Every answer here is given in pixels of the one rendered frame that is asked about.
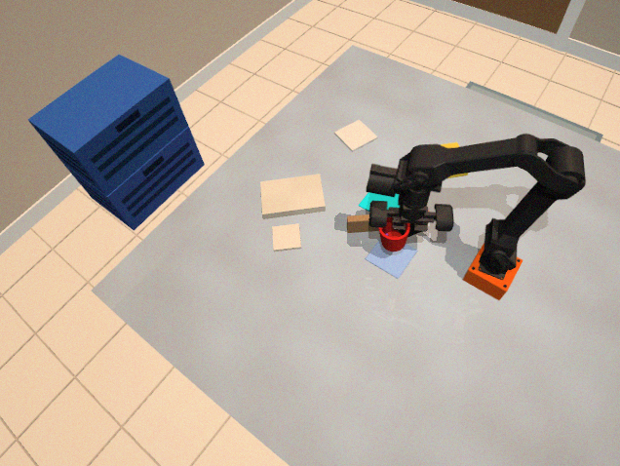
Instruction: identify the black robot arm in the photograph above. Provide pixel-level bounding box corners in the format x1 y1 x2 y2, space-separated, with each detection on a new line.
367 134 585 280

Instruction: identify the yellow rectangular block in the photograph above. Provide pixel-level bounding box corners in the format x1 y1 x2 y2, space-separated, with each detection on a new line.
441 142 468 178

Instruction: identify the beige flat square tile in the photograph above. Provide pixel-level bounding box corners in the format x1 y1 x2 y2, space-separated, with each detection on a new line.
334 120 377 151

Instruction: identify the light brown wooden plank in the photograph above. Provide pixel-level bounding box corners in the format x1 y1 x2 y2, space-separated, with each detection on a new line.
347 214 379 233

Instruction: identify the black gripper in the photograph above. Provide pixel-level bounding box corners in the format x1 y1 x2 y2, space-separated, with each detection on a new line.
369 195 454 237

